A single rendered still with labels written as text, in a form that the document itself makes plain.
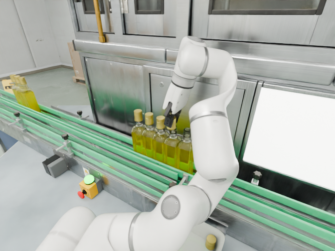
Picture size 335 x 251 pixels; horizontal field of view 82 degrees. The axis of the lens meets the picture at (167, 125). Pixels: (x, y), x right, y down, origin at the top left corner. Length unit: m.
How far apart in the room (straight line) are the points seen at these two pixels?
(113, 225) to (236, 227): 0.52
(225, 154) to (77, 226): 0.38
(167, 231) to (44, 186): 0.92
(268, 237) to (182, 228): 0.51
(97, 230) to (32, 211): 0.67
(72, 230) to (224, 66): 0.53
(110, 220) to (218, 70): 0.43
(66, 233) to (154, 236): 0.23
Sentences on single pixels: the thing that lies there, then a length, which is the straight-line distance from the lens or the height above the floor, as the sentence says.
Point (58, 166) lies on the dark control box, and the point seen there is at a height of 0.82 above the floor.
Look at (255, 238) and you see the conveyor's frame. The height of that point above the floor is 0.81.
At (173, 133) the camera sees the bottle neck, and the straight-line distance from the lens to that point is 0.74.
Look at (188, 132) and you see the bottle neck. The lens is 0.71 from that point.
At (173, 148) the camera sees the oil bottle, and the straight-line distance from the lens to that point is 0.75.
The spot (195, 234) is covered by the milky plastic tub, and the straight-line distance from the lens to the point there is 0.87.
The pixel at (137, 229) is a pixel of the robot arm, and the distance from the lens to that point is 0.43.
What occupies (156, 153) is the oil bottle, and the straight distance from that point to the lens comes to 0.83.
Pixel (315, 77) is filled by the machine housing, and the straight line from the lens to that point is 0.71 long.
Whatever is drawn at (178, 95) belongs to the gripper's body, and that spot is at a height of 1.30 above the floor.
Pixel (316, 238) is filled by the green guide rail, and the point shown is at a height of 0.92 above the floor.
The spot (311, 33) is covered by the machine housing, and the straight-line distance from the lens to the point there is 0.73.
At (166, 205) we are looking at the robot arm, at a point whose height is 1.22.
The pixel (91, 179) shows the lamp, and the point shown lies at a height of 0.85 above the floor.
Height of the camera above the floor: 1.52
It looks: 30 degrees down
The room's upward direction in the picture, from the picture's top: straight up
